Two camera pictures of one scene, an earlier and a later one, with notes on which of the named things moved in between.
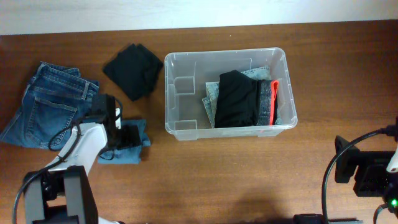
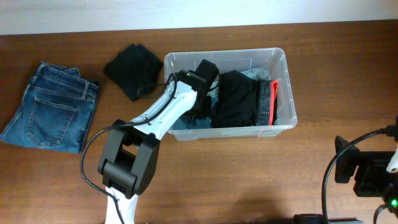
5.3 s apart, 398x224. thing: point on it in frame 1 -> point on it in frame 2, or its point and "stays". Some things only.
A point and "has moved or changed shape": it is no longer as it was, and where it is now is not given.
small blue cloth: (130, 155) has moved or changed shape
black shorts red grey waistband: (243, 101) stays
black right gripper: (375, 166) stays
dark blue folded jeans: (56, 98) stays
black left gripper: (127, 140) -> (206, 108)
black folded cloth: (135, 71) stays
